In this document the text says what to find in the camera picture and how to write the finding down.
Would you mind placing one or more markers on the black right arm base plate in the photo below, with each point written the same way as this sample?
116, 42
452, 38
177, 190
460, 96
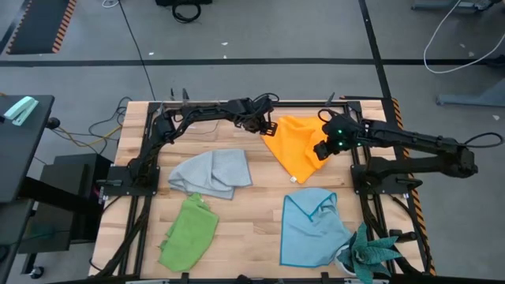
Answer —
357, 185

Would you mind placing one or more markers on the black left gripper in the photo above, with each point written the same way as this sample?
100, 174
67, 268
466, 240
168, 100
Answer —
256, 116

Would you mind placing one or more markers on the grey microfiber towel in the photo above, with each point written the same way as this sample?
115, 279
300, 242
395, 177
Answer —
213, 173

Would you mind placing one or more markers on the teal artificial potted succulent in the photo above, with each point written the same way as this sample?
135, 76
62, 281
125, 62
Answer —
365, 254

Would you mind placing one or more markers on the blue microfiber towel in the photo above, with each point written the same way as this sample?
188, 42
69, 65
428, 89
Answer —
307, 236

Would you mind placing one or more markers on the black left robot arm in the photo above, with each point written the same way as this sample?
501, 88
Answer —
158, 130

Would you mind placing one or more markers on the black caster wheel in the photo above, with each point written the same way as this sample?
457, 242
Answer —
36, 272

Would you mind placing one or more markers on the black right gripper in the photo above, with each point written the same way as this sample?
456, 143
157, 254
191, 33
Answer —
343, 134

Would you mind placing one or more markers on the clear plastic bin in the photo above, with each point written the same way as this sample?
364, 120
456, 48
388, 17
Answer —
205, 128

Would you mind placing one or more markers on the grey desk foot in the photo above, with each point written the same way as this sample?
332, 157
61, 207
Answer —
450, 4
473, 98

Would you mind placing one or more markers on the mint green stapler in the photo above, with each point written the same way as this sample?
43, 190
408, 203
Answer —
19, 110

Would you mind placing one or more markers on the black computer tower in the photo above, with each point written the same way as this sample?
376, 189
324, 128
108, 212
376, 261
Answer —
63, 185

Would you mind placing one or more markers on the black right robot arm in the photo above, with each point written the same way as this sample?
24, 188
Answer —
414, 142

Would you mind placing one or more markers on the black orange-striped floor mat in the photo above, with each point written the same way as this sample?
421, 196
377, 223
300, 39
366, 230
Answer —
39, 23

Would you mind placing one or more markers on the black metal table frame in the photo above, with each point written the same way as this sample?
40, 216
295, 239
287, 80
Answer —
142, 229

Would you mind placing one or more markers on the orange black hazard strip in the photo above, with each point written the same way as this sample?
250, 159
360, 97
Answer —
419, 213

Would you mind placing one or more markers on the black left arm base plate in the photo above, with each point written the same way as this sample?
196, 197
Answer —
110, 191

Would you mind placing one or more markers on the orange microfiber towel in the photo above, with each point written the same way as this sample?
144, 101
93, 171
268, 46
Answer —
292, 146

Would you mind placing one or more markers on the green microfiber towel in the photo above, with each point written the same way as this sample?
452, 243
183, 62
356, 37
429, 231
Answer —
189, 236

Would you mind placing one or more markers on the black side desk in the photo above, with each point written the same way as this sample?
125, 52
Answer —
19, 158

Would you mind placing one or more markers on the black equipment case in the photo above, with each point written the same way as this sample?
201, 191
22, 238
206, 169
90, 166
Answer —
183, 2

